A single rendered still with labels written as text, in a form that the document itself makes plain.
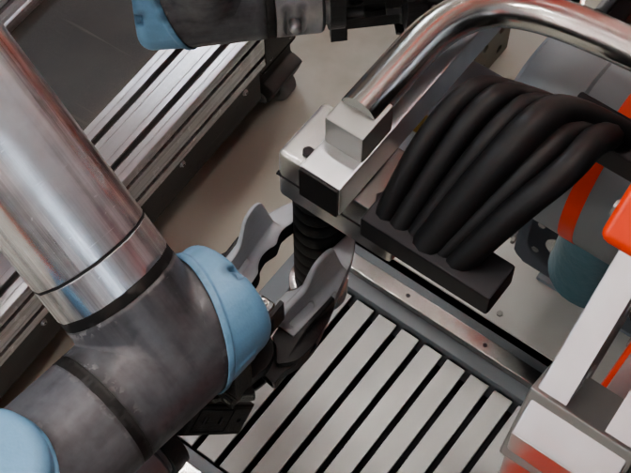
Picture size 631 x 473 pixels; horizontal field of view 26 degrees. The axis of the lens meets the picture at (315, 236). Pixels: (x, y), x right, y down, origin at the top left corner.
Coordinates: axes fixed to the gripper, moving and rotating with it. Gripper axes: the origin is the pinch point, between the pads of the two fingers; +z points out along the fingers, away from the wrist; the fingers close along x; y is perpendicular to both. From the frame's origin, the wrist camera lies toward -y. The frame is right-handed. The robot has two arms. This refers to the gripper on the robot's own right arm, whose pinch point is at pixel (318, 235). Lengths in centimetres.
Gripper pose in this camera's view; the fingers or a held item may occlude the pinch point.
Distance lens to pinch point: 96.0
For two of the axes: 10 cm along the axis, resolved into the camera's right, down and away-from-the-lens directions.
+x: -8.1, -5.1, 2.9
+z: 5.9, -7.0, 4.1
